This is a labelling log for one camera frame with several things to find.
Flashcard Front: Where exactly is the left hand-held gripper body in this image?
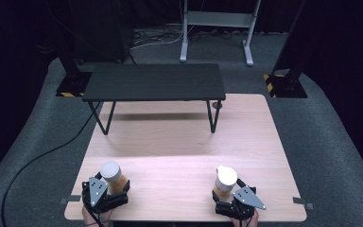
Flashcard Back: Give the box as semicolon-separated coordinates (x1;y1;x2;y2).
81;177;130;214

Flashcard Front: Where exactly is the grey tape piece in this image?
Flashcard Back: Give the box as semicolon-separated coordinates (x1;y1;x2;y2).
59;194;82;205
292;196;315;211

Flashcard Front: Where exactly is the person's left hand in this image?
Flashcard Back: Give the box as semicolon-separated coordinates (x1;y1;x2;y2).
81;205;114;227

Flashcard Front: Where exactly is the black floor cable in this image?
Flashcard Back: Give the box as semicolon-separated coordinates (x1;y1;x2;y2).
0;101;103;227

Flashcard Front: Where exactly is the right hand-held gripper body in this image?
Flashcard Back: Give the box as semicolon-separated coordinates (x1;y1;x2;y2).
213;184;268;221

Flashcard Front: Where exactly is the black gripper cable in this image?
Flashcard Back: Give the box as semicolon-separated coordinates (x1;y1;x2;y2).
82;188;106;227

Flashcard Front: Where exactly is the white floor cable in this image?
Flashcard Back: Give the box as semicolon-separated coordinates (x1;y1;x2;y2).
130;29;185;51

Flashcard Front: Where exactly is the spice jar with lid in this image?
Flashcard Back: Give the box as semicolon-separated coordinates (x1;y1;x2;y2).
213;165;239;201
99;160;130;195

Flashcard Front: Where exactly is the tangle of black cables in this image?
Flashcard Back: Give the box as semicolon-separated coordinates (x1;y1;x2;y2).
131;27;234;44

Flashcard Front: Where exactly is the black stand with striped base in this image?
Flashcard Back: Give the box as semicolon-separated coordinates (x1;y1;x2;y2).
55;46;93;98
263;0;316;99

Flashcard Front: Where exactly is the person's right hand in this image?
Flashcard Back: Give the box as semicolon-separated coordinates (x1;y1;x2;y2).
231;209;260;227

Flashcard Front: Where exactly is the black shelf with wire legs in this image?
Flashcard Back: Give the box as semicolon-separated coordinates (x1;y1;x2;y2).
81;62;227;136

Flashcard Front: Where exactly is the grey metal stand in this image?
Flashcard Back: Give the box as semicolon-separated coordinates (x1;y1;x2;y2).
179;0;262;67

